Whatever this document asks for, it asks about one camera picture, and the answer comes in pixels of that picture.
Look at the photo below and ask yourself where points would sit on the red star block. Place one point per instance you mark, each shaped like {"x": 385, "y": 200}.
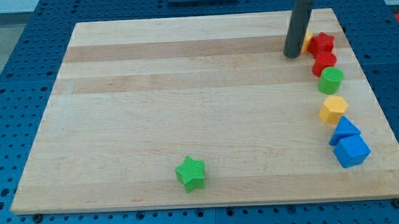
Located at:
{"x": 321, "y": 43}

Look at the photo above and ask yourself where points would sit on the red cylinder block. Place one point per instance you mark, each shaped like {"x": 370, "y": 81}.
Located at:
{"x": 323, "y": 60}

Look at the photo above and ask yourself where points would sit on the blue triangle block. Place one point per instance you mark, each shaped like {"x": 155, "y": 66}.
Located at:
{"x": 344, "y": 128}

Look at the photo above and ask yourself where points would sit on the green star block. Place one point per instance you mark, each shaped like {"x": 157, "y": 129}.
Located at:
{"x": 191, "y": 174}

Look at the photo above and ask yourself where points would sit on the yellow heart block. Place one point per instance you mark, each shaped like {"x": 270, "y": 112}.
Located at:
{"x": 306, "y": 41}

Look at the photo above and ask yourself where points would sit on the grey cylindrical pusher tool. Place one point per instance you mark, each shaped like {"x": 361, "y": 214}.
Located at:
{"x": 298, "y": 24}

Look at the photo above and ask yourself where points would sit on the wooden board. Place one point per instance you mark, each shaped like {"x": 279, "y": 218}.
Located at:
{"x": 133, "y": 98}

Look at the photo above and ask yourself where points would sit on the green cylinder block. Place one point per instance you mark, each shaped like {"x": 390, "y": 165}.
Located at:
{"x": 330, "y": 80}

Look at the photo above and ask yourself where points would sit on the blue cube block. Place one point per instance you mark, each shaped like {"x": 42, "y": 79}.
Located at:
{"x": 351, "y": 151}

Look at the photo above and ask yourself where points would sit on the yellow hexagon block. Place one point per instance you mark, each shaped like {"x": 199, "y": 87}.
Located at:
{"x": 332, "y": 109}

